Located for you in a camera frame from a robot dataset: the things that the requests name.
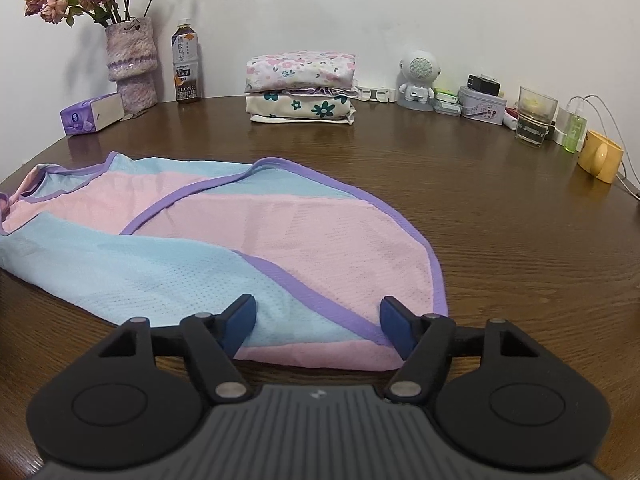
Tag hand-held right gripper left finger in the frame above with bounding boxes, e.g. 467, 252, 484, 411
97, 294, 257, 404

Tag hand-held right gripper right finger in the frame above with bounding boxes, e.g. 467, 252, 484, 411
379, 296, 543, 404

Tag pink and blue sleeveless top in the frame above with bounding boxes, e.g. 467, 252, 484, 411
0, 150, 448, 372

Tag folded cream floral cloth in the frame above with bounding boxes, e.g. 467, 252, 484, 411
245, 87, 358, 126

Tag printed tin box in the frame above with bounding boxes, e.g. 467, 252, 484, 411
457, 86, 508, 125

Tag glass cup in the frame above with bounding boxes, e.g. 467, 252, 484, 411
515, 86, 559, 148

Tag black charger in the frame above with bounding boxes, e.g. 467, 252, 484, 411
466, 74, 502, 97

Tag white robot speaker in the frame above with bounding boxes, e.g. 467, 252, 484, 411
397, 48, 442, 111

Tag purple tissue box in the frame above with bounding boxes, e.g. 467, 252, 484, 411
60, 92, 126, 137

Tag folded pink floral cloth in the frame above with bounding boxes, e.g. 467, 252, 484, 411
244, 50, 358, 95

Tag white charger block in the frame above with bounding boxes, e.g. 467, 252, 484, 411
555, 105, 586, 145

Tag green spray bottle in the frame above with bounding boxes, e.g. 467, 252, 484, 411
564, 112, 590, 153

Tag yellow mug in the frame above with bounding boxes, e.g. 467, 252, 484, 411
577, 130, 626, 184

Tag tea bottle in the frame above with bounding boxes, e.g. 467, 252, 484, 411
171, 18, 204, 104

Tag purple fuzzy vase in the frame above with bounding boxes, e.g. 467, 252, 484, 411
104, 16, 160, 113

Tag white cable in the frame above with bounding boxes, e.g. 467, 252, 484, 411
570, 94, 640, 201

